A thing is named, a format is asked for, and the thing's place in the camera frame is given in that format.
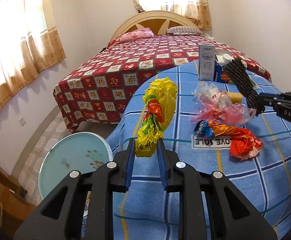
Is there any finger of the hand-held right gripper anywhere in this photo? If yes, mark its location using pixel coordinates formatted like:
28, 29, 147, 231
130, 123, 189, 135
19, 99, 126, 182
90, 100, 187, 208
254, 99, 278, 117
258, 92, 291, 103

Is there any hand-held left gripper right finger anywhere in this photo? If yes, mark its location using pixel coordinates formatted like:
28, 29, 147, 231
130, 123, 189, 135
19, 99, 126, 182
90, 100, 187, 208
157, 138, 278, 240

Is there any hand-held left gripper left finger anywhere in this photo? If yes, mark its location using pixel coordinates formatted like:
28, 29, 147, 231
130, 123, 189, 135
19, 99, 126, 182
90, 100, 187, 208
13, 137, 136, 240

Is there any yellow sponge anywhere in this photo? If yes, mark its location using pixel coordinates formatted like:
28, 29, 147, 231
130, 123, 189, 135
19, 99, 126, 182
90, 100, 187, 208
225, 92, 247, 104

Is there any black checkered rope bundle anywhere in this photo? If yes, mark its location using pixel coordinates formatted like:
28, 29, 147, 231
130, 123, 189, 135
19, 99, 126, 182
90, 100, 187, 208
222, 57, 265, 117

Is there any clear plastic bag red print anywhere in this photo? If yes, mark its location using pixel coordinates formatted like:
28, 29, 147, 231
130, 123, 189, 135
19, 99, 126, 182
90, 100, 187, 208
192, 82, 254, 125

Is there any yellow plastic bag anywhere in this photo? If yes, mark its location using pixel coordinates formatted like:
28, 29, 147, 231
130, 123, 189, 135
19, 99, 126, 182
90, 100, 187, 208
135, 77, 178, 158

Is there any orange plastic bag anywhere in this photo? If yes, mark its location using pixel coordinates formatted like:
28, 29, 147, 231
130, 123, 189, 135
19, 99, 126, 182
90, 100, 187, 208
194, 120, 263, 161

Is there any blue carton with white cap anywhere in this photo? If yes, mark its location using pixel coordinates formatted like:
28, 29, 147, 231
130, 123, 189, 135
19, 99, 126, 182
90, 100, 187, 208
214, 51, 247, 84

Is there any white milk carton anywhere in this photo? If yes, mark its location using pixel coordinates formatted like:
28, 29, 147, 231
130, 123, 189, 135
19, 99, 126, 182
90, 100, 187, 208
198, 43, 216, 81

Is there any blue plaid tablecloth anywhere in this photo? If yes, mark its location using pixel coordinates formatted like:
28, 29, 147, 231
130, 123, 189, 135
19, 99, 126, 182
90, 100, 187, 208
106, 61, 291, 240

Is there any red patterned bedspread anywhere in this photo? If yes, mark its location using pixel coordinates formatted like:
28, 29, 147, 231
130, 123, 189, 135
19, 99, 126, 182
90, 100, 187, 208
53, 34, 272, 133

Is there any striped pillow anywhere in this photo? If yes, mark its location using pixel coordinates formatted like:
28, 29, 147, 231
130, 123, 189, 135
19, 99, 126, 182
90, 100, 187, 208
167, 26, 203, 36

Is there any narrow beige window curtain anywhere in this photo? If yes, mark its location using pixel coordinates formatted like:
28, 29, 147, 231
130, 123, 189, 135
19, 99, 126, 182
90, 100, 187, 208
127, 0, 212, 30

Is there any pink floral pillow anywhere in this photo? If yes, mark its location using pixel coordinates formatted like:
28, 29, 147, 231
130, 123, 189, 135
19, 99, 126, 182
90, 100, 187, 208
111, 27, 154, 43

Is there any wooden chair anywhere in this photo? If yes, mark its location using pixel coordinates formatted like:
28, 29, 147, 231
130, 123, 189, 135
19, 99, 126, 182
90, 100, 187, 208
0, 152, 37, 240

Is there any cream wooden headboard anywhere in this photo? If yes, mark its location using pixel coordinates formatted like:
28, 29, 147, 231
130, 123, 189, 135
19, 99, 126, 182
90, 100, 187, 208
110, 10, 203, 42

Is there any wide beige window curtain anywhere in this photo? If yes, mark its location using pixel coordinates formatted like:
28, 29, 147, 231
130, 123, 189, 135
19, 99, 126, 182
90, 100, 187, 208
0, 0, 66, 117

